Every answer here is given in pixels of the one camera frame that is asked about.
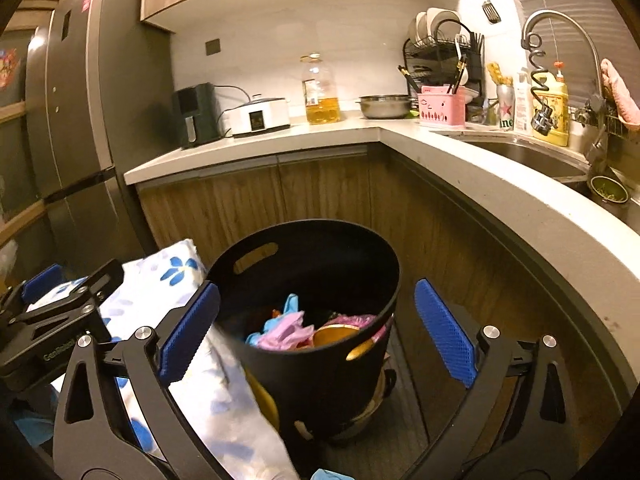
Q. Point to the pink cloth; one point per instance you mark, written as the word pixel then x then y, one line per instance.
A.
pixel 620 92

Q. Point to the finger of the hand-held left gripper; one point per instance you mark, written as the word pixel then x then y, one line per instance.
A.
pixel 42 282
pixel 100 280

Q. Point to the pink utensil holder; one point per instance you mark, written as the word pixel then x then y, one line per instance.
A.
pixel 440 110

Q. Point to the person's blue clothing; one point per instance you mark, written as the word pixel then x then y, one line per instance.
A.
pixel 35 420

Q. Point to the white plastic bottle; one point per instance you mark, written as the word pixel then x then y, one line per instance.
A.
pixel 523 105

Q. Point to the yellow detergent bottle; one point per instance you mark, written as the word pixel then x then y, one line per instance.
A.
pixel 557 110

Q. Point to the steel pot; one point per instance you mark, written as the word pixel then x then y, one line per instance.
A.
pixel 385 107

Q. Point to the wooden base cabinet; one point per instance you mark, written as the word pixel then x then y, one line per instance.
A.
pixel 325 185

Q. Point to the dark round strainer cup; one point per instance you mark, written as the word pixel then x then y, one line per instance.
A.
pixel 609 192

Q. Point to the yellow round object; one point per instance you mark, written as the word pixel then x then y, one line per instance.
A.
pixel 265 400

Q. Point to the black air fryer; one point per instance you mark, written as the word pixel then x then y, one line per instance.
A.
pixel 192 110

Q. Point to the purple plastic bag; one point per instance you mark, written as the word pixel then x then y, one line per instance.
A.
pixel 285 335

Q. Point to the dark wall socket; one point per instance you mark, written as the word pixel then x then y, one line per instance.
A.
pixel 213 47

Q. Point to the white bowl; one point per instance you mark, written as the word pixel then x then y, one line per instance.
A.
pixel 445 20

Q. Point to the white spoon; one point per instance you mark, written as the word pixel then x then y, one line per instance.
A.
pixel 464 75

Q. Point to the white kitchen countertop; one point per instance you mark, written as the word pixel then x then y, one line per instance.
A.
pixel 500 195

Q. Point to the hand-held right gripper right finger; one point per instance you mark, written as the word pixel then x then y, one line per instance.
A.
pixel 445 330

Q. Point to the black chopsticks bundle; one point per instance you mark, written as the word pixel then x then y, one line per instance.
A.
pixel 457 77

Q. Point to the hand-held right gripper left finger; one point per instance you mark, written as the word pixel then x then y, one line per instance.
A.
pixel 190 330

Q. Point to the black trash bin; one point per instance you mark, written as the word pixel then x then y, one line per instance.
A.
pixel 310 390

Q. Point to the cooking oil bottle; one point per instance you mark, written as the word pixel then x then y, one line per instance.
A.
pixel 320 100

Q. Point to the white rice cooker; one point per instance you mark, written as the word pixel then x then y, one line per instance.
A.
pixel 260 117

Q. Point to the red round door decoration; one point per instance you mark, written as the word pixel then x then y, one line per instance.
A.
pixel 7 67

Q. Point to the grey refrigerator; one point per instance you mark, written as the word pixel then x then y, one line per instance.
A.
pixel 100 110

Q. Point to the blue floral tablecloth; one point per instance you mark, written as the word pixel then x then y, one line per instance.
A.
pixel 165 285

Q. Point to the wooden glass sliding door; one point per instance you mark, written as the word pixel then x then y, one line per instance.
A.
pixel 15 160

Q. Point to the white plate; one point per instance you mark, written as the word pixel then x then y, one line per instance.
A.
pixel 425 25
pixel 414 27

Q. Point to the steel faucet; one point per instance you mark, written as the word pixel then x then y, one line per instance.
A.
pixel 595 60

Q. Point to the white can red star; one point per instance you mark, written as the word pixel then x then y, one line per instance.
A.
pixel 506 110

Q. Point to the steel sink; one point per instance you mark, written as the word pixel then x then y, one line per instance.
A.
pixel 525 155

